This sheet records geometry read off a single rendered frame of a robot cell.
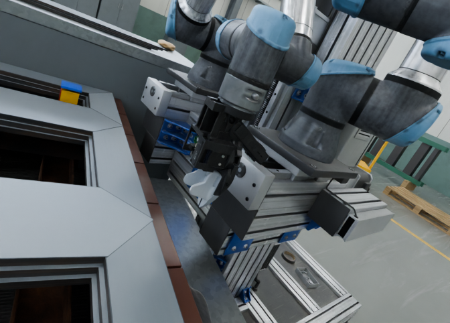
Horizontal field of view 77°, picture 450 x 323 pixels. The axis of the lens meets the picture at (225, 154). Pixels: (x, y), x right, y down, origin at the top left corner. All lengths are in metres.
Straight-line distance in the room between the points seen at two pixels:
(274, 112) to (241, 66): 0.48
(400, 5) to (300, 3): 0.25
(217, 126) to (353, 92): 0.34
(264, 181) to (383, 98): 0.31
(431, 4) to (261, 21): 0.21
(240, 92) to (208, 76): 0.59
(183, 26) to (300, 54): 0.48
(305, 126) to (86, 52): 0.87
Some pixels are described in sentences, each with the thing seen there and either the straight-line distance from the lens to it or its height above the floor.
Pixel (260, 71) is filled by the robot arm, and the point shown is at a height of 1.18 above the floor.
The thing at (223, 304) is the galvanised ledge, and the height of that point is 0.68.
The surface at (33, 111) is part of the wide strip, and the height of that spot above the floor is 0.85.
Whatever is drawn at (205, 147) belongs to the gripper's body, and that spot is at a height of 1.04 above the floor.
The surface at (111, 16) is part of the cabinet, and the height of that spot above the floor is 0.71.
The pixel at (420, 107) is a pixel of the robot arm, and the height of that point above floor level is 1.23.
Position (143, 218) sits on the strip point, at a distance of 0.56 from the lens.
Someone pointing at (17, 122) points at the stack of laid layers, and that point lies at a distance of 0.84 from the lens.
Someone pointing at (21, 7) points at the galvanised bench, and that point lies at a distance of 1.24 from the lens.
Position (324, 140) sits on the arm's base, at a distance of 0.70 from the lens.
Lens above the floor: 1.19
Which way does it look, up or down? 19 degrees down
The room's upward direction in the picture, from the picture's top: 24 degrees clockwise
